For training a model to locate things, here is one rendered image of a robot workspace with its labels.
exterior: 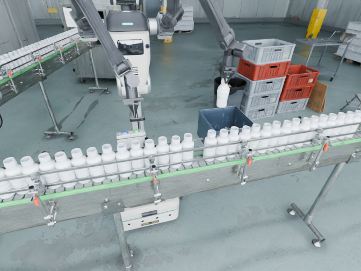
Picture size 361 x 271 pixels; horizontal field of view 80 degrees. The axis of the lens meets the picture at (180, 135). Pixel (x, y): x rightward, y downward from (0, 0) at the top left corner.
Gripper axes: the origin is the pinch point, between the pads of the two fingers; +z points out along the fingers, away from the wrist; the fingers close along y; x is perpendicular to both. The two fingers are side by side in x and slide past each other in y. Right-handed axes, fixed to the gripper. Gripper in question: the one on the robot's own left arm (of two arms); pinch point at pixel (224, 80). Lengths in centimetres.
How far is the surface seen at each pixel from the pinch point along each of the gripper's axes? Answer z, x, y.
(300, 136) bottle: 21, -35, -31
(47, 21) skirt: 91, 404, 1149
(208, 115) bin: 38.3, -5.6, 30.3
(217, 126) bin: 49, -15, 31
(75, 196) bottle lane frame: 35, 79, -39
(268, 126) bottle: 13.9, -14.1, -29.0
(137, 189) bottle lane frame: 38, 53, -38
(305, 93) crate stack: 85, -228, 171
